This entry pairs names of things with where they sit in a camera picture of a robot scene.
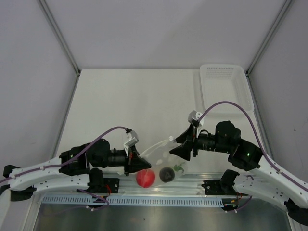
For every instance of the right aluminium frame post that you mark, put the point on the right aluminium frame post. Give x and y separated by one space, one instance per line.
272 31

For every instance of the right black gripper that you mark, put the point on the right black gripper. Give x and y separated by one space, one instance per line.
189 138

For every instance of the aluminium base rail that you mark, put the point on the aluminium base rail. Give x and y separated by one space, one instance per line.
95 182

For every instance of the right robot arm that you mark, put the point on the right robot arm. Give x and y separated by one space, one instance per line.
262 178

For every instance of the clear zip top bag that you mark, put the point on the clear zip top bag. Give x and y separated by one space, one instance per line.
159 157

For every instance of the left aluminium frame post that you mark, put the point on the left aluminium frame post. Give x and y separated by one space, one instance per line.
58 35

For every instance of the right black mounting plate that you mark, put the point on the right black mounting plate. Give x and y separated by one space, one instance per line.
214 187

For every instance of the aluminium frame post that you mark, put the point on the aluminium frame post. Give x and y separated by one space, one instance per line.
272 31
58 35

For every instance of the black mounting plate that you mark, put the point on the black mounting plate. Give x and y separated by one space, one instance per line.
110 185
214 187

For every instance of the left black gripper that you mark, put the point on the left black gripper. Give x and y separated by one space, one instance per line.
134 162

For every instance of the white plastic basket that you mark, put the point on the white plastic basket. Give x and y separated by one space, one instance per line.
224 82

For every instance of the black round food item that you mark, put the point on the black round food item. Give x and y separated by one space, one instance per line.
166 174

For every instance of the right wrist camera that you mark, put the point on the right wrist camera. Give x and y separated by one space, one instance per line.
194 119

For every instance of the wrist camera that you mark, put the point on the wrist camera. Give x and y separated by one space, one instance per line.
194 119
130 138

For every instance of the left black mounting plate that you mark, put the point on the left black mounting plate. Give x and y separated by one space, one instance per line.
110 185

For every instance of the red tomato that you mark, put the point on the red tomato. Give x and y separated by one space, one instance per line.
145 178

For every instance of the white daikon radish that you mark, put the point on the white daikon radish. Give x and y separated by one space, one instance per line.
180 168

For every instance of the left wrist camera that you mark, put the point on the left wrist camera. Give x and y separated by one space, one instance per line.
130 138

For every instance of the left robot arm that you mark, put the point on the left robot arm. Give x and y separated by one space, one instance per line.
78 170

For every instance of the white slotted cable duct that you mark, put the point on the white slotted cable duct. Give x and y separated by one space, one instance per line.
134 201

